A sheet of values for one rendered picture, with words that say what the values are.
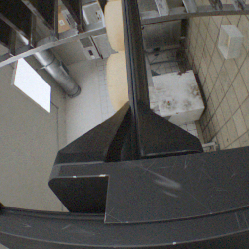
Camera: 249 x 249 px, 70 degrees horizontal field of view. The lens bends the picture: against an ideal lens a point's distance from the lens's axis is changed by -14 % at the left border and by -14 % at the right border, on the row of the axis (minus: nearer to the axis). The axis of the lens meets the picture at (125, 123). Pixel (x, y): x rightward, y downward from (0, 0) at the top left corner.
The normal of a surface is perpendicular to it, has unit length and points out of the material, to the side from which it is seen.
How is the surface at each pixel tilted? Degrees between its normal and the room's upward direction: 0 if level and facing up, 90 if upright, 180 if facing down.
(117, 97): 86
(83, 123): 90
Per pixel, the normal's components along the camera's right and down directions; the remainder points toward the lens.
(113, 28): -0.07, 0.55
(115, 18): -0.13, 0.19
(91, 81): -0.17, -0.32
